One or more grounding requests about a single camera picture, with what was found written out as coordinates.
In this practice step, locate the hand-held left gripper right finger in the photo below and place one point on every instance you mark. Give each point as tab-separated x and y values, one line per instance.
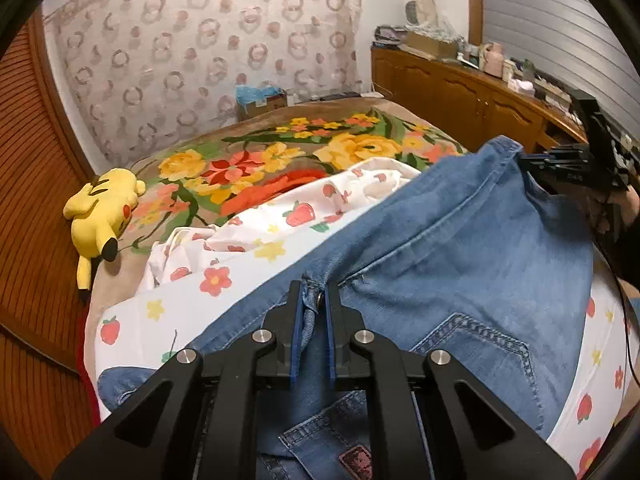
331	335

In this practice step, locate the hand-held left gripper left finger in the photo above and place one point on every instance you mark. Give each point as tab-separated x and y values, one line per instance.
299	332

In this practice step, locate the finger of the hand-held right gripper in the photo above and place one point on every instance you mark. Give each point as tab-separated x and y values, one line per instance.
565	165

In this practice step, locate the blue denim pants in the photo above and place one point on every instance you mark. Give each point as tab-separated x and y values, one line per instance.
450	240

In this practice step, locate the white strawberry printed sheet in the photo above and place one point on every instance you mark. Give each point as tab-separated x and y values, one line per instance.
240	255

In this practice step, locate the pink jar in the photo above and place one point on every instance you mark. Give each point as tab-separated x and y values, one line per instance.
491	60

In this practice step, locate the wooden sideboard cabinet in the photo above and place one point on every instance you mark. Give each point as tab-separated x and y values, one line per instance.
450	90

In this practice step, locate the beige floral blanket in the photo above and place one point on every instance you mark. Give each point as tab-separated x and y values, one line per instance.
300	155

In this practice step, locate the flat cardboard box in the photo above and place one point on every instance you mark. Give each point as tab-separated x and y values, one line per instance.
430	44

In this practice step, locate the stack of magazines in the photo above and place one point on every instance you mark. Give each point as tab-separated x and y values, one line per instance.
391	35

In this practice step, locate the cardboard box with blue plastic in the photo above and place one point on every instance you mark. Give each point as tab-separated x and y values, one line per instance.
260	102

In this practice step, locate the yellow plush toy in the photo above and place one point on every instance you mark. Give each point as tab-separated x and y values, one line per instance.
100	205

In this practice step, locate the circle patterned sheer curtain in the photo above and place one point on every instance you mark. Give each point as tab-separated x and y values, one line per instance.
200	50

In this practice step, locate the wooden louvred wardrobe door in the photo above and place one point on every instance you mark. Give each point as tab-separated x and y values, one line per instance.
35	185

